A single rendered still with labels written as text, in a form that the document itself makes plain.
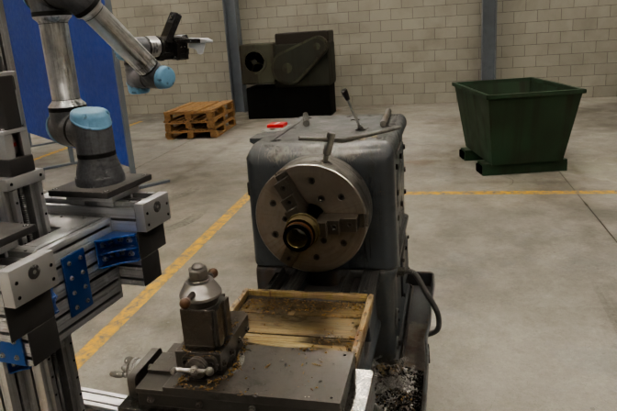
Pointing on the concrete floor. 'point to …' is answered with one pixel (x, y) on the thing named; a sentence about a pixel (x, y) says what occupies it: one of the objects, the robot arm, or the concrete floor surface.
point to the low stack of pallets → (199, 118)
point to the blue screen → (88, 86)
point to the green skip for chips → (517, 124)
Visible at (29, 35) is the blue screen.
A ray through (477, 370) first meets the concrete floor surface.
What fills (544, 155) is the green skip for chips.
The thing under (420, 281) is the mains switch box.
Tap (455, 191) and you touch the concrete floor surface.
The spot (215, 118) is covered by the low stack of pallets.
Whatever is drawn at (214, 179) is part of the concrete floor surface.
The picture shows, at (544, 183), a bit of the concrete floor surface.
